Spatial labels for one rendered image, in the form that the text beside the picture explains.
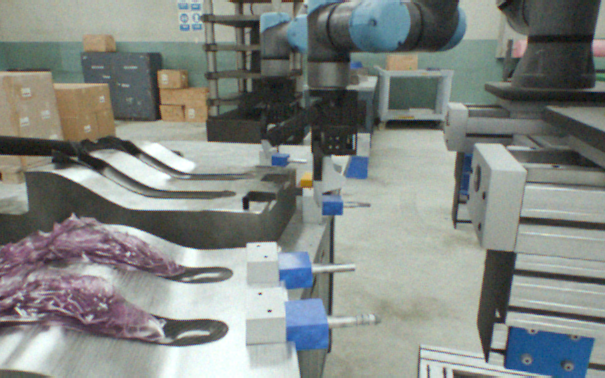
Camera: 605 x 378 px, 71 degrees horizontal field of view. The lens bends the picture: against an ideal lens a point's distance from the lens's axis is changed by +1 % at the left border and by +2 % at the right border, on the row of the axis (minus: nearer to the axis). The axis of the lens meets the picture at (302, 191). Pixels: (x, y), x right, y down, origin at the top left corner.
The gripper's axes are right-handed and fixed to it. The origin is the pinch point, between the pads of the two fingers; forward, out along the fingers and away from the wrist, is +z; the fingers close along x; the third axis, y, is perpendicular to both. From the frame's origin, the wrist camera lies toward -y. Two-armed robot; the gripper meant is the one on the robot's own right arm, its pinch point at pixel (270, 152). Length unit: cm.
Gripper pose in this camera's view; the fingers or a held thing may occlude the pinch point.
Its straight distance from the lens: 118.0
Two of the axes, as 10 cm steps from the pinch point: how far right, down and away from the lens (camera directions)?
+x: 3.0, -2.9, 9.1
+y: 9.5, 0.9, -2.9
